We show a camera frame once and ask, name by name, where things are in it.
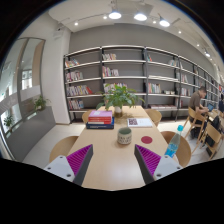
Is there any pink book on top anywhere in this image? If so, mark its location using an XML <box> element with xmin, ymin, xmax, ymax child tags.
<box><xmin>89</xmin><ymin>110</ymin><xmax>112</xmax><ymax>119</ymax></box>

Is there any ceiling spotlight left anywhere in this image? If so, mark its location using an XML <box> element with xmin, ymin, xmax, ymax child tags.
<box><xmin>109</xmin><ymin>11</ymin><xmax>122</xmax><ymax>20</ymax></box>

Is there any green patterned ceramic cup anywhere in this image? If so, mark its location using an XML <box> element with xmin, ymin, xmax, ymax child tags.
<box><xmin>117</xmin><ymin>127</ymin><xmax>132</xmax><ymax>145</ymax></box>

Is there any round red coaster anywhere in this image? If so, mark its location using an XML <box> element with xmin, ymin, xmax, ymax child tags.
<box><xmin>141</xmin><ymin>136</ymin><xmax>152</xmax><ymax>144</ymax></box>

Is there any wooden chair near left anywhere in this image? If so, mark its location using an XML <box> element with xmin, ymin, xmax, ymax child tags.
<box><xmin>49</xmin><ymin>136</ymin><xmax>78</xmax><ymax>162</ymax></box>

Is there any long wooden table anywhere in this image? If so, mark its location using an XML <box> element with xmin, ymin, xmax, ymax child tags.
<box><xmin>70</xmin><ymin>106</ymin><xmax>168</xmax><ymax>190</ymax></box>

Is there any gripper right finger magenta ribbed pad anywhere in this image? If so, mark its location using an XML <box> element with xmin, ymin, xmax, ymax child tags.
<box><xmin>134</xmin><ymin>145</ymin><xmax>182</xmax><ymax>184</ymax></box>

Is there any wooden chair near right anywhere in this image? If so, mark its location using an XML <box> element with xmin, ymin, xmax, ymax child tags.
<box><xmin>161</xmin><ymin>131</ymin><xmax>191</xmax><ymax>167</ymax></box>

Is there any white booklet with QR code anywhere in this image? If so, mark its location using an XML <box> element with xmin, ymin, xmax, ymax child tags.
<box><xmin>127</xmin><ymin>118</ymin><xmax>152</xmax><ymax>128</ymax></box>

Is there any potted plant on ledge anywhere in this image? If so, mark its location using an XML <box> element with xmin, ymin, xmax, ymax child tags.
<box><xmin>34</xmin><ymin>95</ymin><xmax>49</xmax><ymax>111</ymax></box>

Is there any ceiling spotlight middle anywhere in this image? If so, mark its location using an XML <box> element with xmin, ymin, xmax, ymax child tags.
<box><xmin>134</xmin><ymin>13</ymin><xmax>147</xmax><ymax>21</ymax></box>

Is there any small potted plant by window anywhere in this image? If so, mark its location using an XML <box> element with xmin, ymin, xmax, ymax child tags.
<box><xmin>3</xmin><ymin>115</ymin><xmax>14</xmax><ymax>129</ymax></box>

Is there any grey wall bookshelf with books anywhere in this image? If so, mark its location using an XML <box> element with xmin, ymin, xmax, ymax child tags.
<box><xmin>63</xmin><ymin>45</ymin><xmax>219</xmax><ymax>122</ymax></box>

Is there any clear blue-capped water bottle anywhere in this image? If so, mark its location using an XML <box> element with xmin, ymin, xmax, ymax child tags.
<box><xmin>165</xmin><ymin>125</ymin><xmax>183</xmax><ymax>157</ymax></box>

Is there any dark blue bottom book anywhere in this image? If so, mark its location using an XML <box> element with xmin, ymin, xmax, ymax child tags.
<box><xmin>86</xmin><ymin>117</ymin><xmax>114</xmax><ymax>129</ymax></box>

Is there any seated man in brown shirt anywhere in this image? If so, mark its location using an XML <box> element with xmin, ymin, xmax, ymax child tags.
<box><xmin>188</xmin><ymin>86</ymin><xmax>208</xmax><ymax>116</ymax></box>

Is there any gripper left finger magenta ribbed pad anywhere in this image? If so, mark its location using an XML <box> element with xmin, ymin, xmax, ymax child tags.
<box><xmin>44</xmin><ymin>144</ymin><xmax>93</xmax><ymax>186</ymax></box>

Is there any wooden folding chair foreground right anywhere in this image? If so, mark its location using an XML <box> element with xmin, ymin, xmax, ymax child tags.
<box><xmin>201</xmin><ymin>123</ymin><xmax>222</xmax><ymax>157</ymax></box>

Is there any red book in stack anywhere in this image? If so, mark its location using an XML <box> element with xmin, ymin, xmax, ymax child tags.
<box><xmin>88</xmin><ymin>117</ymin><xmax>112</xmax><ymax>124</ymax></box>

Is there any wooden chair far right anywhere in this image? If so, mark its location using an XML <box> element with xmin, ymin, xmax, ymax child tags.
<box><xmin>145</xmin><ymin>109</ymin><xmax>162</xmax><ymax>126</ymax></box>

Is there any green potted table plant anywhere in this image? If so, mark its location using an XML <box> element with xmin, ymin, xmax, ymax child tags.
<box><xmin>96</xmin><ymin>84</ymin><xmax>144</xmax><ymax>116</ymax></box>

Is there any wooden chair far left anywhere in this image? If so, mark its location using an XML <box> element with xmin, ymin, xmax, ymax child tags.
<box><xmin>82</xmin><ymin>110</ymin><xmax>92</xmax><ymax>124</ymax></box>

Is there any wooden folding chair under man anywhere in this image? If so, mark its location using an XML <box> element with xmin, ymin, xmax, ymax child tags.
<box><xmin>185</xmin><ymin>107</ymin><xmax>206</xmax><ymax>140</ymax></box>

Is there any open laptop on far table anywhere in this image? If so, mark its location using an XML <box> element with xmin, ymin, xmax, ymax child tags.
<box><xmin>207</xmin><ymin>103</ymin><xmax>214</xmax><ymax>112</ymax></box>

